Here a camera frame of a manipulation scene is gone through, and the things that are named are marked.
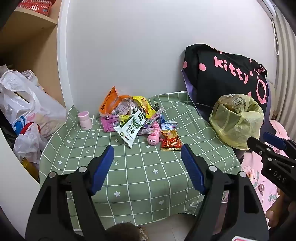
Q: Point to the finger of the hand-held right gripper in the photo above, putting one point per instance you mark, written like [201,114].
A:
[256,143]
[272,138]

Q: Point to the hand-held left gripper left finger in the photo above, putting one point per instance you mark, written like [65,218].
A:
[104,166]

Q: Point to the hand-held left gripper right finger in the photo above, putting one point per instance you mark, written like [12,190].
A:
[192,166]

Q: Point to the yellow-green cloth bag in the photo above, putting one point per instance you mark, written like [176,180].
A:
[231,129]

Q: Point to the red snack wrapper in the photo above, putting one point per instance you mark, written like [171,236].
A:
[171,140]

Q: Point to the white green milk pouch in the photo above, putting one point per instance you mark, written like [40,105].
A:
[129,129]

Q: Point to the orange snack bag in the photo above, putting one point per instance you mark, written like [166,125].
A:
[109,102]

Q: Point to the yellow wrapper with red label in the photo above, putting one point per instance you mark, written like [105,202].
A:
[144,104]

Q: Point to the person's right hand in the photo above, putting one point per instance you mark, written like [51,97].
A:
[275,213]

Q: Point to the pink floral bedsheet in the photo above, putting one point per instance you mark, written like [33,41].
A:
[252,166]

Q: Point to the green checked tablecloth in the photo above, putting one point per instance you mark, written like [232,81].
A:
[143,176]

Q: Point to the purple pink wrapper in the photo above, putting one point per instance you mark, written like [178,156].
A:
[111,122]

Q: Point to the blue white wrapper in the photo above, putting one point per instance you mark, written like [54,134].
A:
[168,126]

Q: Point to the pink caterpillar toy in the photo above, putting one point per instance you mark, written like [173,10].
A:
[153,138]

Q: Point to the pink bottle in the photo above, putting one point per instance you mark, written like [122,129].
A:
[84,121]

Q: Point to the shiny purple wrapper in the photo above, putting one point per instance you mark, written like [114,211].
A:
[150,125]

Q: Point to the small dark wrapper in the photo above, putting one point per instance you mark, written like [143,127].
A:
[157,107]

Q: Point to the yellow packet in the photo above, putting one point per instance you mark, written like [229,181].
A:
[31,168]

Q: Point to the black cushion with pink print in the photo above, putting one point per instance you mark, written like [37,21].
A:
[219,78]

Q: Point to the small white plastic bag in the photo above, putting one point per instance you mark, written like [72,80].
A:
[30,143]

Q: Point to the large white plastic bag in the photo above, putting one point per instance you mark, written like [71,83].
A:
[46,111]

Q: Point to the wooden shelf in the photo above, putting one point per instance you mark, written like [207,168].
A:
[30,46]

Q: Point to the red plastic basket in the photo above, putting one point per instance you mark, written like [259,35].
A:
[37,5]

